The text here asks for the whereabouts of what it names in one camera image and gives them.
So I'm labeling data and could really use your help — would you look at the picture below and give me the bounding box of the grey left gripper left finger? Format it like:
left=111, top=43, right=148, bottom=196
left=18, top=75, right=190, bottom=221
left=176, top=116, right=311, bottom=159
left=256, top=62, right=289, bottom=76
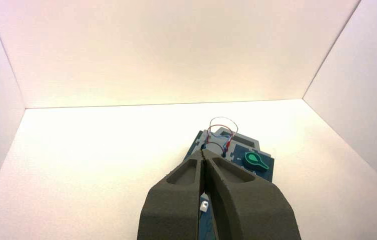
left=136, top=150, right=204, bottom=240

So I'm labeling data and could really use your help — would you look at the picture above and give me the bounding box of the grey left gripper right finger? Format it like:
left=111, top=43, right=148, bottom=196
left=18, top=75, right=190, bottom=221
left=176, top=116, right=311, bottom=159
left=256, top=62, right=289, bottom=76
left=203, top=149, right=303, bottom=240

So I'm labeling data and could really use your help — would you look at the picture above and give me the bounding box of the black banana plug cable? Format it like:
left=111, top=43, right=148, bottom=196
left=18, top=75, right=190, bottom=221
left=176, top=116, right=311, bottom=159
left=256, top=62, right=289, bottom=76
left=203, top=141, right=226, bottom=157

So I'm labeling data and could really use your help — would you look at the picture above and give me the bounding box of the red banana plug cable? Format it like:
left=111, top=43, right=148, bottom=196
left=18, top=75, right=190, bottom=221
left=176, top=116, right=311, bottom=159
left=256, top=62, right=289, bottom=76
left=207, top=124, right=235, bottom=150

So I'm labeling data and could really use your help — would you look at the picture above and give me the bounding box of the green rotary knob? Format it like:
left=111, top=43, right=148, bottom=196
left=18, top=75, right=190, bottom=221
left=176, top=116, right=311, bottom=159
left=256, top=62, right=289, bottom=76
left=244, top=151, right=271, bottom=172

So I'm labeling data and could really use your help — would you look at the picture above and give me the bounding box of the blue grey task board box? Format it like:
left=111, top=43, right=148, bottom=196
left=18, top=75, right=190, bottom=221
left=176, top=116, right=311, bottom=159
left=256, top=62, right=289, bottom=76
left=183, top=126, right=276, bottom=240

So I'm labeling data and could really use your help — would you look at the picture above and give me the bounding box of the white slider knob blue triangle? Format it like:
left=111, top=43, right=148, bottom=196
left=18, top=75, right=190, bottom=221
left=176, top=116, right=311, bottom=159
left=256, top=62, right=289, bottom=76
left=199, top=198, right=211, bottom=214

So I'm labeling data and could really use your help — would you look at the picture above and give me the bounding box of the white banana plug cable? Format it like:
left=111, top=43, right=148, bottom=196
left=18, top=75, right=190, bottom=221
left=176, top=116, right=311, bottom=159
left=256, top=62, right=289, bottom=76
left=208, top=116, right=239, bottom=142

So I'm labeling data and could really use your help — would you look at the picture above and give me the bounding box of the blue banana plug cable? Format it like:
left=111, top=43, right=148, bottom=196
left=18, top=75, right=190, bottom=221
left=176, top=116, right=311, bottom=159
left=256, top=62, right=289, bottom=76
left=205, top=130, right=227, bottom=158

